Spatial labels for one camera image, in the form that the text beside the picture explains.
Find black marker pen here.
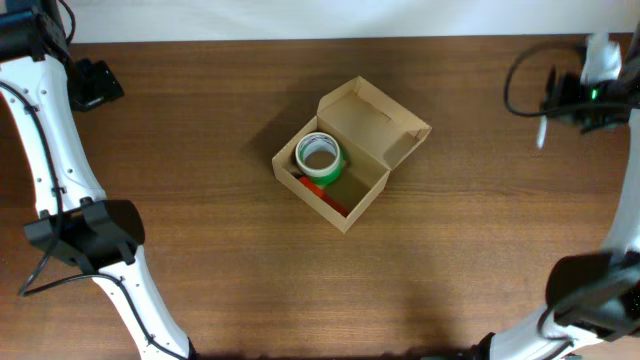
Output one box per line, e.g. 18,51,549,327
536,116,548,150

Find brown cardboard box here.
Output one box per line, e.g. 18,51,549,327
272,76,432,233

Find green tape roll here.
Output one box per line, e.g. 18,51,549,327
298,150,344,186

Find cream masking tape roll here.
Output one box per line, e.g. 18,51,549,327
295,132,343,165

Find orange utility knife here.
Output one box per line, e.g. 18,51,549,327
298,176,349,217

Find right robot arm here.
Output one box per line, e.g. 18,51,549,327
453,32,639,360

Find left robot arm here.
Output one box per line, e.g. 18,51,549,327
1,0,197,359

